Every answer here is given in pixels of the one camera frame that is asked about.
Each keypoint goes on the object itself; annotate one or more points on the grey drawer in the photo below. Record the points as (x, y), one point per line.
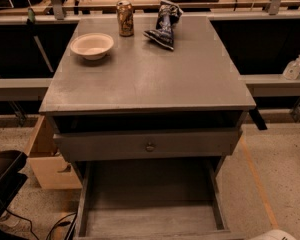
(144, 145)
(151, 199)

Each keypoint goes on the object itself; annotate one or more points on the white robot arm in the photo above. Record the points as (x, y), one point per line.
(274, 234)

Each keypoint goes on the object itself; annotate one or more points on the grey wooden drawer cabinet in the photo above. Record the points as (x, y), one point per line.
(141, 87)

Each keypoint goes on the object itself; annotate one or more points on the grey top drawer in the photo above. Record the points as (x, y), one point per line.
(144, 145)

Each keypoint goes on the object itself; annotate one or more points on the white paper bowl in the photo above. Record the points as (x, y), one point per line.
(92, 46)

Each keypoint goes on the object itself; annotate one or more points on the blue chip bag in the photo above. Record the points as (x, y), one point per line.
(168, 16)

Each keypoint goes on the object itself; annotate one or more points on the gold drink can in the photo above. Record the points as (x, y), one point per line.
(124, 11)

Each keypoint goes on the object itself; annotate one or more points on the light wooden box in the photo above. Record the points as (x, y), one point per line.
(46, 161)

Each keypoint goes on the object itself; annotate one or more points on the clear sanitizer bottle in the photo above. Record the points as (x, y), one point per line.
(292, 70)

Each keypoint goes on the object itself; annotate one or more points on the black bin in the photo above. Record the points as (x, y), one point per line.
(11, 180)

